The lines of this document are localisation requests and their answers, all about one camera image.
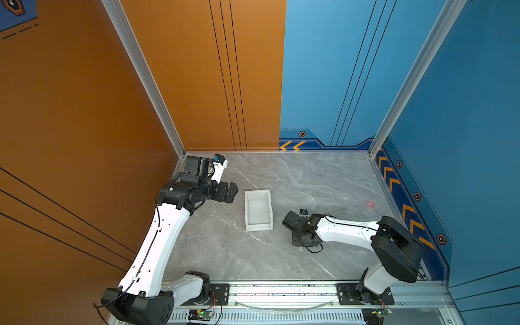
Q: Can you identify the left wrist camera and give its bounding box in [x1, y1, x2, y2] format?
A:
[182, 156, 210, 182]

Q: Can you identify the right green circuit board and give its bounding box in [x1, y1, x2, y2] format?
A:
[371, 307, 393, 318]

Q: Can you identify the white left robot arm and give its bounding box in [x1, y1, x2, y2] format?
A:
[97, 180, 238, 324]

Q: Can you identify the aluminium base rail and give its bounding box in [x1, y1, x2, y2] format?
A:
[169, 280, 464, 324]

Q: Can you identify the aluminium corner post right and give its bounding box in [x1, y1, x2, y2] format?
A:
[368, 0, 468, 158]

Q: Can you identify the left green circuit board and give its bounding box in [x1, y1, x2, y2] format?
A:
[188, 310, 215, 324]

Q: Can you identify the aluminium corner post left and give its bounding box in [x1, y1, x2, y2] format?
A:
[102, 0, 186, 158]

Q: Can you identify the white plastic bin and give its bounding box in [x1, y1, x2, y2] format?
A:
[245, 190, 274, 232]

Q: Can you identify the aluminium corner post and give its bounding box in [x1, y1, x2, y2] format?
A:
[368, 0, 468, 158]
[102, 0, 186, 158]

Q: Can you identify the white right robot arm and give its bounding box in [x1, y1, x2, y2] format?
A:
[282, 211, 424, 305]

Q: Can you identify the green circuit board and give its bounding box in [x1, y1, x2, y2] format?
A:
[371, 307, 393, 318]
[188, 310, 215, 324]

